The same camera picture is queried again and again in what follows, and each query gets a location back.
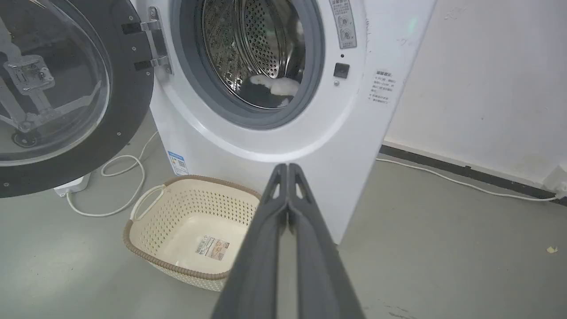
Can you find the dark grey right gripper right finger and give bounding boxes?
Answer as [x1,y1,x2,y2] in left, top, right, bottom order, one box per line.
[288,163,366,319]

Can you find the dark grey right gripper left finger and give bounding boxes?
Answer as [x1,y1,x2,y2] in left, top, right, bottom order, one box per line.
[212,163,289,319]

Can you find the white front-load washing machine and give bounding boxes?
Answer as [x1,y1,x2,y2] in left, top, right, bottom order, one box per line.
[131,0,439,245]

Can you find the black round washer door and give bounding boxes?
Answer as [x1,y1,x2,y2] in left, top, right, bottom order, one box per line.
[0,0,173,198]

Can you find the cream perforated laundry basket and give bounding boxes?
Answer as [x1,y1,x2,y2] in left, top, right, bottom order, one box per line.
[123,175,263,292]

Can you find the white clothing in drum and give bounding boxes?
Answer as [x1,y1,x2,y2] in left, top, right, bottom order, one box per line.
[246,74,302,108]

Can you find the white power strip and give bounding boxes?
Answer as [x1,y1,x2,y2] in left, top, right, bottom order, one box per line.
[53,173,92,198]

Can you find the white power cable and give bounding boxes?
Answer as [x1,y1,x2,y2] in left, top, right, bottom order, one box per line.
[66,131,160,218]

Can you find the white wall cable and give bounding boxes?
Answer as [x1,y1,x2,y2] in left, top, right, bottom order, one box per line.
[376,158,559,202]

